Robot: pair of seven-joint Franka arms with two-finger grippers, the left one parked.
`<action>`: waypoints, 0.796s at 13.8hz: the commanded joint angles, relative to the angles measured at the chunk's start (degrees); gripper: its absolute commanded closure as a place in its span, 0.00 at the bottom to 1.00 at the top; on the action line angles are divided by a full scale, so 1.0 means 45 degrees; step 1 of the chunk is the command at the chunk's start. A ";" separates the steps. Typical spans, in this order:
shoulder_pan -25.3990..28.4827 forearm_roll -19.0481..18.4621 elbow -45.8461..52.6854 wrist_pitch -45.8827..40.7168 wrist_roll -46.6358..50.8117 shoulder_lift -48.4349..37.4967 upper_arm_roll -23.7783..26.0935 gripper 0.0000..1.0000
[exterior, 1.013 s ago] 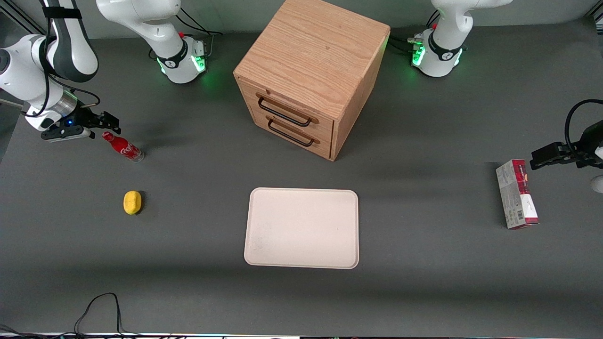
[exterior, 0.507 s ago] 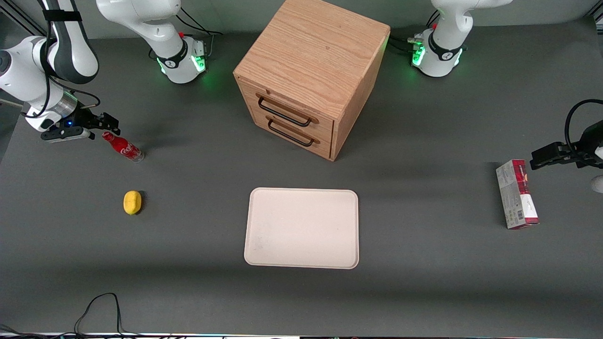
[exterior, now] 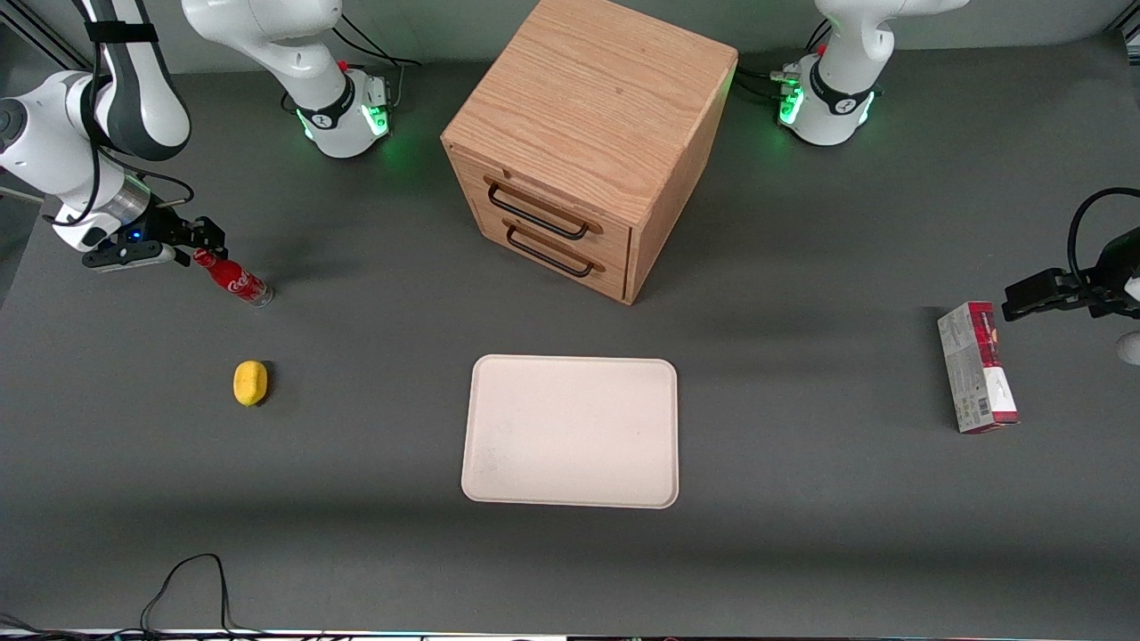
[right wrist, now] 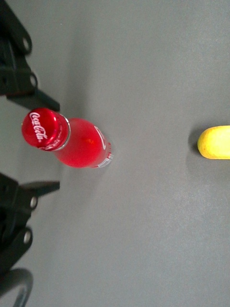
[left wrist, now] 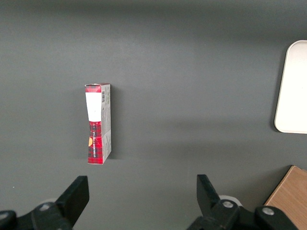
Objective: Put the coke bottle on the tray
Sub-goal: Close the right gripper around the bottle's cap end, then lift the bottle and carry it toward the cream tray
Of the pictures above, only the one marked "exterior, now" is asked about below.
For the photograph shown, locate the black right base cables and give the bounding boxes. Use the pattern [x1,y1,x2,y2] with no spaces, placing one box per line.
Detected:
[334,13,420,112]

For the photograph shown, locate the black left gripper cable loop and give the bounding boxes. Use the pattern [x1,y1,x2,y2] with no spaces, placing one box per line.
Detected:
[1067,187,1140,288]

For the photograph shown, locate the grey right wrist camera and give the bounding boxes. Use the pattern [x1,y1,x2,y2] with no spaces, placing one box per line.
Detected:
[82,240,177,272]

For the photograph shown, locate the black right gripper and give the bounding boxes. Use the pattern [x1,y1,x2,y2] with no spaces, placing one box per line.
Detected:
[110,202,226,267]

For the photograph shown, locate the grey and red carton box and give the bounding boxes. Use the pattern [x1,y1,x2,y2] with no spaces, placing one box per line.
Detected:
[936,301,1021,435]

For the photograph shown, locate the thin black table-edge cable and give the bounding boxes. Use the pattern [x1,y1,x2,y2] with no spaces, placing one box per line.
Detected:
[0,553,357,641]

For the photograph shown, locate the black base cables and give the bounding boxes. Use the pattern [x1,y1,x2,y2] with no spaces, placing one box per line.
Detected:
[334,13,420,112]
[735,18,834,104]

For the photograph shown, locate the black left base cables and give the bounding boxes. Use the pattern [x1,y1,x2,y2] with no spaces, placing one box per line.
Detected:
[735,18,834,104]

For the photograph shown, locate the red coke bottle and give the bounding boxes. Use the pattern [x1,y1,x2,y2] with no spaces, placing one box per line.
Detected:
[193,248,275,308]

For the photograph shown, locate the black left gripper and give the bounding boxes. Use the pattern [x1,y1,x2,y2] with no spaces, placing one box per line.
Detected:
[1001,226,1140,322]

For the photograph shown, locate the yellow lemon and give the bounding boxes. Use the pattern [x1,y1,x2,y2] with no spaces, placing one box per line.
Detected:
[232,360,269,408]

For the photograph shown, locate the black drawer handle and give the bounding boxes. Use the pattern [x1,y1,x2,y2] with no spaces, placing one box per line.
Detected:
[505,224,596,279]
[485,181,594,241]

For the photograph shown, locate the beige plastic tray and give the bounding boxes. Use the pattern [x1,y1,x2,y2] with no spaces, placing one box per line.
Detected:
[460,354,680,510]

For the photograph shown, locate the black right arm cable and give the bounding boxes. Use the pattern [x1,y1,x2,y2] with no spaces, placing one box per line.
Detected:
[53,0,195,228]

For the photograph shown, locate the wooden drawer cabinet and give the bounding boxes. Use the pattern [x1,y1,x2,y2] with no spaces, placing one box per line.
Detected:
[441,0,739,306]

